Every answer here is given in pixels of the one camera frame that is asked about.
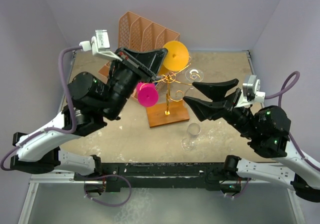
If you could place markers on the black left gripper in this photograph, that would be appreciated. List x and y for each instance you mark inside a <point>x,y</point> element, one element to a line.
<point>147,64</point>

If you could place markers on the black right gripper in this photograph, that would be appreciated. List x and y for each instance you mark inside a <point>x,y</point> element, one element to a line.
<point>214,91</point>

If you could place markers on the yellow plastic goblet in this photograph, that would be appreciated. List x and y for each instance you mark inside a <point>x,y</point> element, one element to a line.
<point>176,59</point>

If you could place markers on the clear flute wine glass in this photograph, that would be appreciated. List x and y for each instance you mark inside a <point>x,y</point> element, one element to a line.
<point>193,75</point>

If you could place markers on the pink plastic goblet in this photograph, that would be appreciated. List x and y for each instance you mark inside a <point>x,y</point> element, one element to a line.
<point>147,95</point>

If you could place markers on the gold wire wine glass rack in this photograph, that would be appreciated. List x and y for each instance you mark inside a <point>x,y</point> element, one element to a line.
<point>172,111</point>

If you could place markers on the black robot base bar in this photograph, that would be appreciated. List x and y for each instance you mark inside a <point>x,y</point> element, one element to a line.
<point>202,175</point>

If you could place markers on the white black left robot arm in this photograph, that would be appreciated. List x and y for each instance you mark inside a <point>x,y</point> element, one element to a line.
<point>90,104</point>

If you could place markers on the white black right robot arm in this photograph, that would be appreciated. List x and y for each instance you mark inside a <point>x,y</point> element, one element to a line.
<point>267,132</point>

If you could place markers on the orange plastic file organizer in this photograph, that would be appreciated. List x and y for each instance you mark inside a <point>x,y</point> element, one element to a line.
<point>140,34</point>

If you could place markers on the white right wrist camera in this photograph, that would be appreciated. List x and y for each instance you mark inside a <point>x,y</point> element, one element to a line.
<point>250,93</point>

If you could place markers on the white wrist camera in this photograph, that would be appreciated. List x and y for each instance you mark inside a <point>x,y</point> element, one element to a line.
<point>99,45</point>
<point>250,93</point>

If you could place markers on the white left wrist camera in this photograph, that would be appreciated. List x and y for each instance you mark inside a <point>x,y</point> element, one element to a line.
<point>99,45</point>

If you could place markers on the silver table frame rail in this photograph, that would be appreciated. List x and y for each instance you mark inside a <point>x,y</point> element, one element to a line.
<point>91,103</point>

